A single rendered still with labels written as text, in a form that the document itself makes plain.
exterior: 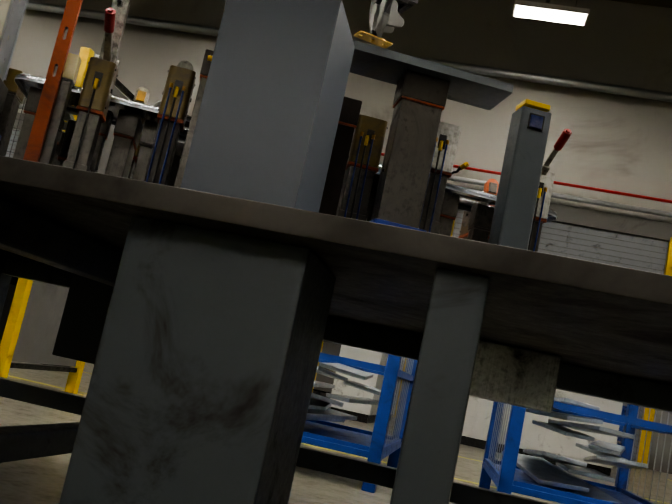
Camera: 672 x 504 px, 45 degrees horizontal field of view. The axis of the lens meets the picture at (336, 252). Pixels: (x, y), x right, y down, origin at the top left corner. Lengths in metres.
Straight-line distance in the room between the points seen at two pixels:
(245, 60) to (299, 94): 0.11
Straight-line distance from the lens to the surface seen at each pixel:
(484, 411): 9.80
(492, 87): 1.82
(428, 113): 1.79
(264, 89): 1.40
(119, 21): 2.00
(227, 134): 1.39
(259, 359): 1.25
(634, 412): 4.97
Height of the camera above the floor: 0.48
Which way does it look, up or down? 8 degrees up
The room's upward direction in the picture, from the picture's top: 12 degrees clockwise
